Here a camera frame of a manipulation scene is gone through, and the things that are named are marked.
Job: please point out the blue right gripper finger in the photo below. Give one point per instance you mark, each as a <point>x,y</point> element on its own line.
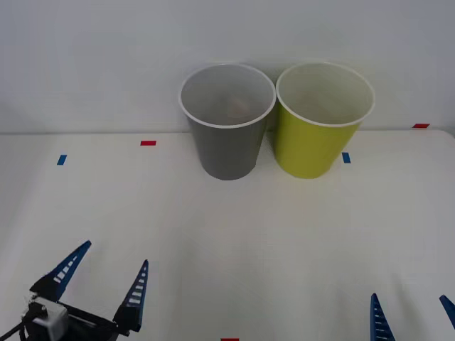
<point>379,323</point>
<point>448,306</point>

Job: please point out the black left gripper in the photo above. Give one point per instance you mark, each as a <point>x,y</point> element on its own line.
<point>89,327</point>

